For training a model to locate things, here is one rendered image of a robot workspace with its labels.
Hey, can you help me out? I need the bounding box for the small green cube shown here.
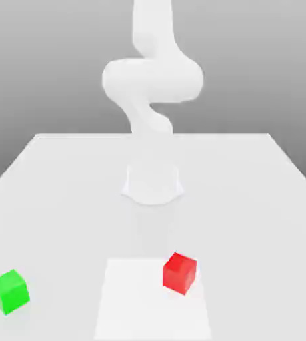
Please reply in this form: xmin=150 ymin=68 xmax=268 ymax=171
xmin=0 ymin=268 xmax=31 ymax=316

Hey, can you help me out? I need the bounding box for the small red cube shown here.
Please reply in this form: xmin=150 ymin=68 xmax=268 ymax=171
xmin=162 ymin=252 xmax=198 ymax=296

